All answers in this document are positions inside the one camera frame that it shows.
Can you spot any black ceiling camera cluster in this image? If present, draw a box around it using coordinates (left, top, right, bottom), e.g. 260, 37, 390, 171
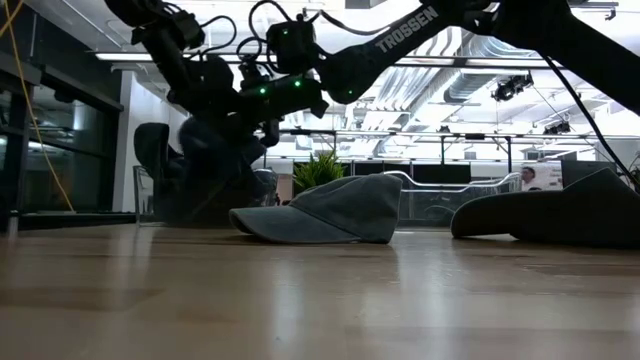
490, 73, 535, 104

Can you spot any silver ventilation duct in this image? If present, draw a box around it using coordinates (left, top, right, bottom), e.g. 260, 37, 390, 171
442, 29, 506, 104

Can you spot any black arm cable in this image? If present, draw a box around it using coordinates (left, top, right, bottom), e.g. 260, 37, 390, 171
542, 52, 640, 191

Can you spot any person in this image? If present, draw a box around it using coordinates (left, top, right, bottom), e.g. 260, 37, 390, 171
519, 166, 544, 192

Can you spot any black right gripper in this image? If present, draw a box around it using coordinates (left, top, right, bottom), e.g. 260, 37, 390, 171
239, 74, 330, 124

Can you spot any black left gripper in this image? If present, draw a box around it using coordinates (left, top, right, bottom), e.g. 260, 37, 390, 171
197, 53, 236, 119

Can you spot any light grey cap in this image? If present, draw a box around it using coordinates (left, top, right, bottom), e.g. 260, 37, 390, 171
228, 173, 404, 246

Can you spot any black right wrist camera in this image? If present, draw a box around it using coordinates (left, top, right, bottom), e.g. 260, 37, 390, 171
259, 119, 281, 149

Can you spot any black computer monitor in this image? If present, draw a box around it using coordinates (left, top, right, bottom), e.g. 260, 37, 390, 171
560, 159, 619, 187

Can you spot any dark grey cap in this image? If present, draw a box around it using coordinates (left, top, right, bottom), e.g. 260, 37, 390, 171
449, 167, 640, 250

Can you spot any green plant in white pot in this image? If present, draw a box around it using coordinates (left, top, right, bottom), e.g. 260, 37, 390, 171
293, 151, 347, 194

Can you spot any yellow cable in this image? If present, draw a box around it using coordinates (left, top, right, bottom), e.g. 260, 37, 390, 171
0, 0, 76, 212

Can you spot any blue denim cap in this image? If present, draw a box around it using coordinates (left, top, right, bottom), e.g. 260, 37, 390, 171
177, 115, 269, 226

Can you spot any clear plastic bin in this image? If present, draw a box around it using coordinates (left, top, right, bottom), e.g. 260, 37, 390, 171
382, 169, 524, 226
132, 164, 279, 229

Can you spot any black aluminium table frame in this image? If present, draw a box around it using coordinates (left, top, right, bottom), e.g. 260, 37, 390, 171
0, 212, 139, 232

